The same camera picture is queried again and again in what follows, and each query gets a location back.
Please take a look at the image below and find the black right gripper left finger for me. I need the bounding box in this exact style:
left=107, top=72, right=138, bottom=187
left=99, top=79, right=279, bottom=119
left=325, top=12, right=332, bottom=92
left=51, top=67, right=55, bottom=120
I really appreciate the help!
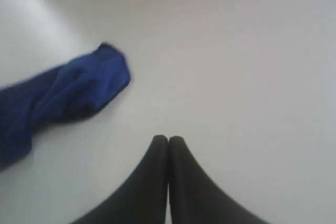
left=74, top=135, right=168, bottom=224

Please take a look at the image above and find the blue microfibre towel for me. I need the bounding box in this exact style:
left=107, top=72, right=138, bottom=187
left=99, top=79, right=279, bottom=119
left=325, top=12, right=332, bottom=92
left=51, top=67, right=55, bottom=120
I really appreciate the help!
left=1, top=43, right=131, bottom=168

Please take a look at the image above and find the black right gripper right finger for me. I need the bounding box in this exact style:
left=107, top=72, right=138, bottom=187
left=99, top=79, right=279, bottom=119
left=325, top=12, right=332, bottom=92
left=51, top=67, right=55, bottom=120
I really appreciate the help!
left=169, top=136, right=265, bottom=223

